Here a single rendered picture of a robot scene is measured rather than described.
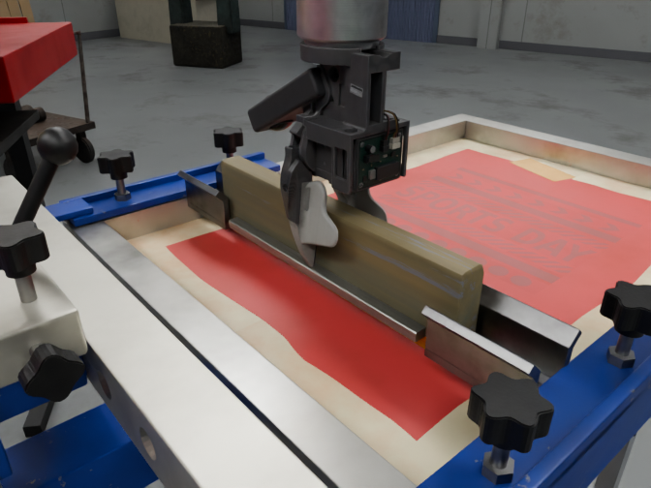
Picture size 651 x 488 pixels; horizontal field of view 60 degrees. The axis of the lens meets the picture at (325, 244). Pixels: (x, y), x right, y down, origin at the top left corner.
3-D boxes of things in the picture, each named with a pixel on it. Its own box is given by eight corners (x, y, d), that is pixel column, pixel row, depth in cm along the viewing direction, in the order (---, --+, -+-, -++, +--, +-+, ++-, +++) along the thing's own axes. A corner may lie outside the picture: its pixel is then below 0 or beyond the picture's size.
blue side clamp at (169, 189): (263, 193, 89) (261, 150, 86) (282, 202, 86) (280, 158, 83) (70, 251, 72) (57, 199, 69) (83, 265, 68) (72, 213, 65)
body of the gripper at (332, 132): (346, 203, 47) (349, 54, 42) (285, 176, 53) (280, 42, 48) (407, 182, 52) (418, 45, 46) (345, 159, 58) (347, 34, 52)
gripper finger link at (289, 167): (284, 226, 52) (296, 131, 49) (274, 220, 53) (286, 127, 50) (323, 221, 55) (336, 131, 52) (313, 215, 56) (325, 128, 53)
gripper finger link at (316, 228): (319, 289, 52) (334, 193, 48) (280, 264, 56) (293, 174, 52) (343, 284, 54) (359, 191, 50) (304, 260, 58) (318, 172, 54)
